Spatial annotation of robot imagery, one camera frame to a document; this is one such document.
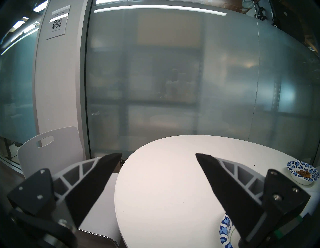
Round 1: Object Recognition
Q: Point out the white chair with handle hole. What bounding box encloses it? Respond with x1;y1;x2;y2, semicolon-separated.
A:
17;126;123;247

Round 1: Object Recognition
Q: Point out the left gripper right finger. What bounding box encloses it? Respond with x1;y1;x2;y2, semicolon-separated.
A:
196;153;311;247

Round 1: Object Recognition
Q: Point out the large blue patterned paper bowl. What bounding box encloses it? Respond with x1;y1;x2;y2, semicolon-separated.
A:
219;214;235;248

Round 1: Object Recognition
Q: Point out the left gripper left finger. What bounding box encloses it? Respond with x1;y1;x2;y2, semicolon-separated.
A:
7;153;123;228

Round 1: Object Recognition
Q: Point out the QR code paper sign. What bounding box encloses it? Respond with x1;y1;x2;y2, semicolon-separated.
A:
46;5;71;40

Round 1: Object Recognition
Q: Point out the small blue patterned paper bowl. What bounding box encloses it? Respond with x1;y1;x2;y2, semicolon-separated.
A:
287;160;320;185

